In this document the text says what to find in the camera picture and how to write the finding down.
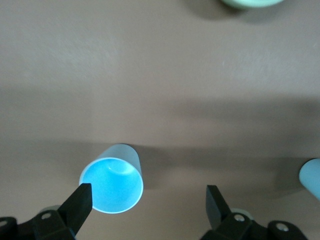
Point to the light blue plastic cup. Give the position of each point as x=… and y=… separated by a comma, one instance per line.
x=311, y=177
x=115, y=187

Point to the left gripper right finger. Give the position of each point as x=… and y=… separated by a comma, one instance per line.
x=220, y=212

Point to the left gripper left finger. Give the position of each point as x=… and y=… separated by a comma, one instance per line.
x=75, y=210

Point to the brown table cover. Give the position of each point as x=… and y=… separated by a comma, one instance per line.
x=160, y=75

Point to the pale green bowl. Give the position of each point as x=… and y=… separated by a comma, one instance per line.
x=250, y=3

